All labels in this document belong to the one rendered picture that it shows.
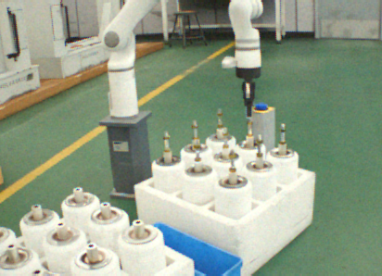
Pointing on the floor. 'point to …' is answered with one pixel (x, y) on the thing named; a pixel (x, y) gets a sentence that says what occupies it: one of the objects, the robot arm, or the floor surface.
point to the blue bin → (201, 253)
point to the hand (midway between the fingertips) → (249, 111)
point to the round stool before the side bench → (188, 27)
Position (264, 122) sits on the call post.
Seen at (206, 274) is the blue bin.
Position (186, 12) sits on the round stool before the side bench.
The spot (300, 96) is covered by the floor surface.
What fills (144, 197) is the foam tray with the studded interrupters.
